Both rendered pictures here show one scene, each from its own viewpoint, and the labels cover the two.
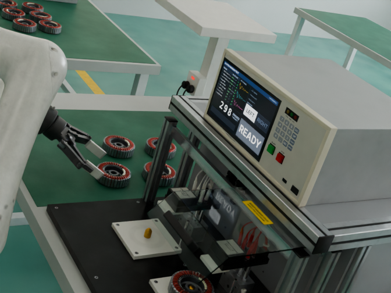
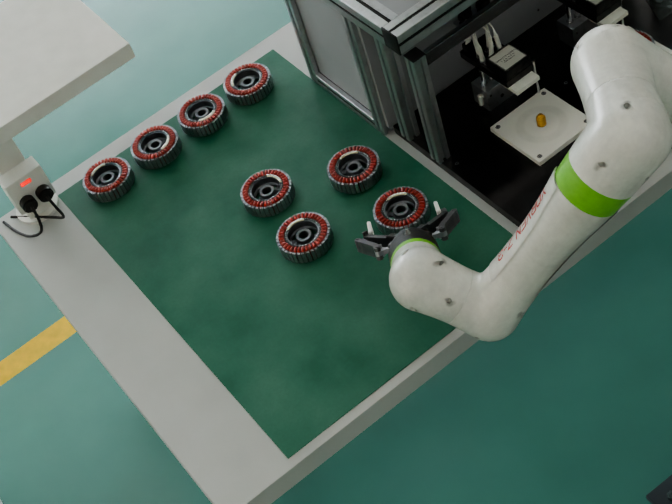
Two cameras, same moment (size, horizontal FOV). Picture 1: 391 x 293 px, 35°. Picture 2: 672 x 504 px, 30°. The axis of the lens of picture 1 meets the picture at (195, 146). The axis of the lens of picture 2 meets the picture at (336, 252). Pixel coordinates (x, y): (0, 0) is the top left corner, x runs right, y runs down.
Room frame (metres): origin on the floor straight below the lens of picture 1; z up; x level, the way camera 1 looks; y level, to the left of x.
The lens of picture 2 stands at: (1.39, 1.86, 2.58)
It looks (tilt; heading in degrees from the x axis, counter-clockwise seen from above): 48 degrees down; 288
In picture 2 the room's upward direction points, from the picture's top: 21 degrees counter-clockwise
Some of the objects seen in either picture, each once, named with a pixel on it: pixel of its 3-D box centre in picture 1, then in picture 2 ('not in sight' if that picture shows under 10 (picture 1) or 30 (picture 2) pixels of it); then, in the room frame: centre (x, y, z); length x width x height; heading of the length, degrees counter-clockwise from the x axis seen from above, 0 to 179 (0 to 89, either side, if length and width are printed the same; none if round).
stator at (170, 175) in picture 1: (159, 173); (354, 169); (1.85, 0.09, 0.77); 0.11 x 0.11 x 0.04
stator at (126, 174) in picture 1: (113, 174); (401, 211); (1.75, 0.23, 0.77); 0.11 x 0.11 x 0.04
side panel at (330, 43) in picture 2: not in sight; (334, 48); (1.86, -0.14, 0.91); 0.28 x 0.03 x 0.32; 128
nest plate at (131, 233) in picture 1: (146, 238); (542, 126); (1.46, 0.05, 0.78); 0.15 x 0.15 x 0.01; 38
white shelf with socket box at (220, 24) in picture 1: (199, 67); (56, 139); (2.43, 0.08, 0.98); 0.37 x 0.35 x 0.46; 38
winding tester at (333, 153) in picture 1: (316, 122); not in sight; (1.55, -0.28, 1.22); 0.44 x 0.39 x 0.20; 38
